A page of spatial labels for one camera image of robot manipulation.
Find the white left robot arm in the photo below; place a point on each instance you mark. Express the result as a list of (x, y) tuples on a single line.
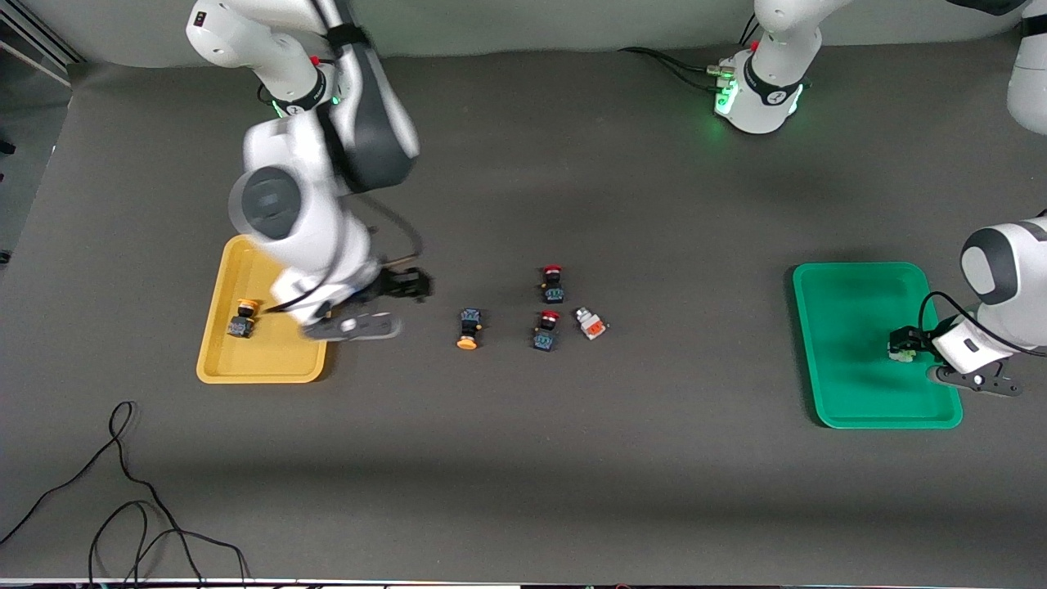
[(769, 90)]

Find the white button orange contact face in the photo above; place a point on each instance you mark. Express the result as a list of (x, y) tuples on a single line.
[(592, 327)]

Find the dark grey table cover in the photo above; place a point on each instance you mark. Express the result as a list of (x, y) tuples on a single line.
[(523, 204)]

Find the yellow plastic tray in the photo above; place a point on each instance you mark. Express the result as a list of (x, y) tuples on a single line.
[(270, 360)]

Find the red mushroom push button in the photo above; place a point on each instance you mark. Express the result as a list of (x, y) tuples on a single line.
[(545, 337), (554, 290)]

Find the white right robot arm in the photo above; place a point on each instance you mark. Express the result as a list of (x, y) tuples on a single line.
[(360, 123)]

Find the white button green contact face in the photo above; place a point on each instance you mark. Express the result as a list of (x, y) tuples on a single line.
[(902, 355)]

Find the aluminium frame rail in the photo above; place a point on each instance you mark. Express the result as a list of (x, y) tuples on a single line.
[(41, 41)]

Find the green plastic tray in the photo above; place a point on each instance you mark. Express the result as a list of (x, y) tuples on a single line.
[(851, 343)]

